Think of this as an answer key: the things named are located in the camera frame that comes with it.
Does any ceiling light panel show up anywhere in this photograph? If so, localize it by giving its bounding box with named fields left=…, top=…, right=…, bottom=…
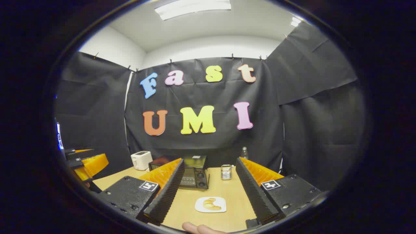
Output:
left=154, top=0, right=232, bottom=20

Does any white square plate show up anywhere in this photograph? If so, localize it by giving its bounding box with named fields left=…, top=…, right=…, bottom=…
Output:
left=195, top=197, right=227, bottom=213

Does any white toaster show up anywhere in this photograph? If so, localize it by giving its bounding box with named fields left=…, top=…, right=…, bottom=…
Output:
left=131, top=151, right=153, bottom=171

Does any blue and white panel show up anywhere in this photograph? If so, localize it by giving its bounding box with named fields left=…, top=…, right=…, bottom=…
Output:
left=56, top=122, right=65, bottom=150

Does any black backdrop cloth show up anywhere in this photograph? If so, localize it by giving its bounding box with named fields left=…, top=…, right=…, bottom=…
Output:
left=55, top=22, right=366, bottom=192

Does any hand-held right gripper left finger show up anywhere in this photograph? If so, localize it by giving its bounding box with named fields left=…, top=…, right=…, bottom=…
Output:
left=94, top=158, right=186, bottom=226

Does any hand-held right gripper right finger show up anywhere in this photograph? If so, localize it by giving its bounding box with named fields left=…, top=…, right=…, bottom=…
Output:
left=236, top=157, right=325, bottom=228

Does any golden croissant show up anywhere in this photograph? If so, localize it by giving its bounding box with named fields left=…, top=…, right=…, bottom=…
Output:
left=203, top=198, right=222, bottom=211

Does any black electric oven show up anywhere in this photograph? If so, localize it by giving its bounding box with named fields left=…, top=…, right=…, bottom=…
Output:
left=149, top=155, right=210, bottom=190

